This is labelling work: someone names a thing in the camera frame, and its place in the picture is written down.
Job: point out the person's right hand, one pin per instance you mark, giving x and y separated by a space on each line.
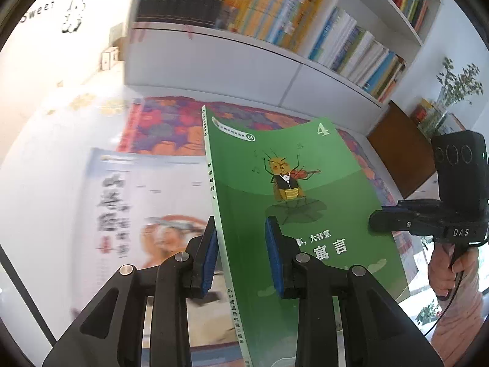
439 271

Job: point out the person's right forearm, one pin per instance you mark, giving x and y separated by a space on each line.
462 313

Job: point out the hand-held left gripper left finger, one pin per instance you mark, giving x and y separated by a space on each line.
209 263

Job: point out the yellow and red package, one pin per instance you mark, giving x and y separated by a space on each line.
422 111

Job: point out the floral blanket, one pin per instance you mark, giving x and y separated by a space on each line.
164 130

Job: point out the black letters wall sticker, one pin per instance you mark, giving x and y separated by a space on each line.
38 11

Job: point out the small white carton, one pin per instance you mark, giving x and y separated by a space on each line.
111 58

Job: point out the black outline figure wall sticker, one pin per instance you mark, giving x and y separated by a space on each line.
73 13

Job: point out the brown wooden cabinet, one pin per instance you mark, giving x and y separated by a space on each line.
401 149

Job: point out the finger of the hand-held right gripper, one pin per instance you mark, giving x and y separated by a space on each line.
401 221
416 205

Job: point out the row of white and blue books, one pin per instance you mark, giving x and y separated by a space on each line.
355 53

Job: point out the white bookshelf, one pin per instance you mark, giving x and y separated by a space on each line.
229 61

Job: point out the white book with orange figure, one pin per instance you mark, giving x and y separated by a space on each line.
126 206

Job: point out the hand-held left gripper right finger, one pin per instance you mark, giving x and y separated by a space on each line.
275 263

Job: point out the glass vase with green plant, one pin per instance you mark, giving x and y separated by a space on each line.
454 84

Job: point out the green book with cricket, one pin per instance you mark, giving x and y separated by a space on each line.
344 153

